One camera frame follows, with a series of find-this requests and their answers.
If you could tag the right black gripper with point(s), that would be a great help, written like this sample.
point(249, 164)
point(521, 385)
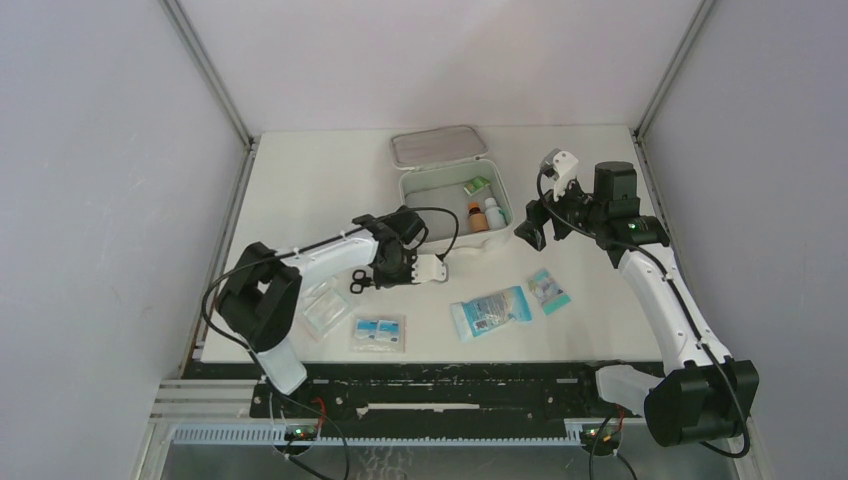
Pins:
point(532, 228)

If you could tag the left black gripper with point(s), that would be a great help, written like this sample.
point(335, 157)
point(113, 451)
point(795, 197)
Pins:
point(380, 280)

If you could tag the black handled scissors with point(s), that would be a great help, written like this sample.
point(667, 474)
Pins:
point(360, 281)

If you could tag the white plastic bottle green label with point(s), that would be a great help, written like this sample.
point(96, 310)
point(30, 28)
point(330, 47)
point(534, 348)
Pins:
point(496, 218)

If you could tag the brown bottle orange cap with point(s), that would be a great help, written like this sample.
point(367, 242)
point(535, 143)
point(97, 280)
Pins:
point(477, 219)

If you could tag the small green medicine box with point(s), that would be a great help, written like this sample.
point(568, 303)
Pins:
point(476, 185)

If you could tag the large blue white pouch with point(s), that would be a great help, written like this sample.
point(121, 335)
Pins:
point(482, 315)

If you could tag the white medicine kit case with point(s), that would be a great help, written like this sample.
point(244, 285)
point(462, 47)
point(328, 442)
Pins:
point(435, 165)

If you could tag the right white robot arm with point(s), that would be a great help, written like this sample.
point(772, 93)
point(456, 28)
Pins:
point(705, 395)

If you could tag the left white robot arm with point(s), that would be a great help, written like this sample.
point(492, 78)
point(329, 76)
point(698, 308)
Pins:
point(255, 303)

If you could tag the bag of blue packets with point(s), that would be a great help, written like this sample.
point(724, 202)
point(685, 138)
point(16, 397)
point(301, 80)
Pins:
point(379, 334)

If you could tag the clear bag gauze pad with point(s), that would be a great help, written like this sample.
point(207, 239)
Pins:
point(322, 307)

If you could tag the small teal mask packet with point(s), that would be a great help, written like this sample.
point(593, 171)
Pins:
point(550, 295)

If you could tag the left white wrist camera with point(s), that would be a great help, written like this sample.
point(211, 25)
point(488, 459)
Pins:
point(429, 268)

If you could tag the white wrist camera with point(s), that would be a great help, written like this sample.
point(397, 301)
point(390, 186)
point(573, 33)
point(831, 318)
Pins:
point(560, 166)
point(429, 268)

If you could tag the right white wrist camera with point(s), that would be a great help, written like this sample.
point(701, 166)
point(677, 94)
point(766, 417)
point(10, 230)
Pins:
point(560, 166)

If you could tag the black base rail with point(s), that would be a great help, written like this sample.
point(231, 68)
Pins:
point(434, 401)

